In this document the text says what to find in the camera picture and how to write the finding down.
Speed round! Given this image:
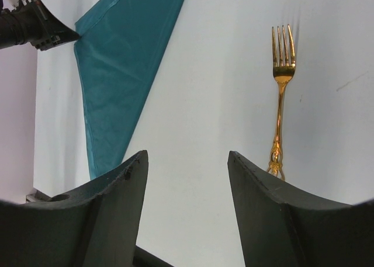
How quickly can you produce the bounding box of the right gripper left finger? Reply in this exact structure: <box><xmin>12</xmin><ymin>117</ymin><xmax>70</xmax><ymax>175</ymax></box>
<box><xmin>1</xmin><ymin>150</ymin><xmax>148</xmax><ymax>266</ymax></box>

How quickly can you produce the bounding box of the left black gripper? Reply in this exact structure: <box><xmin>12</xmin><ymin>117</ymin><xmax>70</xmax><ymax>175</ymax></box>
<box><xmin>1</xmin><ymin>0</ymin><xmax>81</xmax><ymax>50</ymax></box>

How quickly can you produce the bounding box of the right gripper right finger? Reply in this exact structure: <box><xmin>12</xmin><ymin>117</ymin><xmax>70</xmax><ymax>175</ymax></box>
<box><xmin>227</xmin><ymin>151</ymin><xmax>373</xmax><ymax>266</ymax></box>

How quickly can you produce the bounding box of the teal cloth napkin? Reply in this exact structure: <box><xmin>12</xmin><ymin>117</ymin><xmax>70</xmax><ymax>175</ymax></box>
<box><xmin>74</xmin><ymin>0</ymin><xmax>184</xmax><ymax>179</ymax></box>

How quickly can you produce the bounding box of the gold ornate fork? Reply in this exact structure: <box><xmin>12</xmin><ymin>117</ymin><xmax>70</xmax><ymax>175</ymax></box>
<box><xmin>266</xmin><ymin>25</ymin><xmax>296</xmax><ymax>181</ymax></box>

